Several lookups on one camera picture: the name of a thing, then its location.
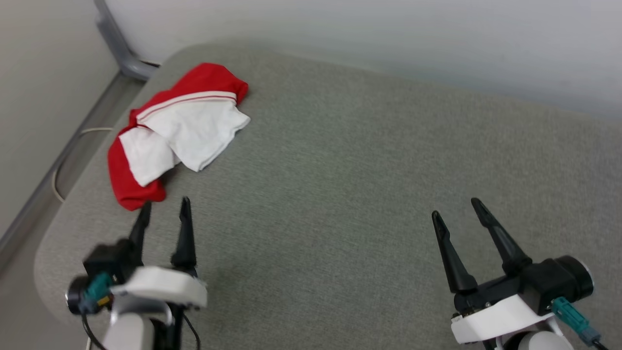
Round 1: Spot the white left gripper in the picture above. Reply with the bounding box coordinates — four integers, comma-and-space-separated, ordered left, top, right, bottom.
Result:
111, 196, 208, 310

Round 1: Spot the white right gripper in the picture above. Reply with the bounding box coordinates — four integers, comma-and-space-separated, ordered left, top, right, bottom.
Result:
432, 197, 555, 345

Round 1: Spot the red and white garment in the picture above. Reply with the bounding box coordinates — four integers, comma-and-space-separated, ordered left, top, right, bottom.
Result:
107, 62, 251, 211

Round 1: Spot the grey floor skirting strip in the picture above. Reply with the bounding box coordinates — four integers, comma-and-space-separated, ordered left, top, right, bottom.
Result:
0, 70, 146, 273

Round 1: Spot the teal left camera connector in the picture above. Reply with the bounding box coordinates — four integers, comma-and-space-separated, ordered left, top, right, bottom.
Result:
80, 272, 115, 314

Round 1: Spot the teal camera connector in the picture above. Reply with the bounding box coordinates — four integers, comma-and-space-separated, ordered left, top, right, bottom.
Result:
551, 297, 602, 345
80, 272, 115, 314

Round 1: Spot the teal right camera connector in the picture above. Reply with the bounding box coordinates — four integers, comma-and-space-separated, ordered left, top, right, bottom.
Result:
551, 297, 602, 345

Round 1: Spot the thin white floor cable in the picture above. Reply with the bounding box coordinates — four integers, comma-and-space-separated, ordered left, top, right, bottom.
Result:
51, 126, 114, 204

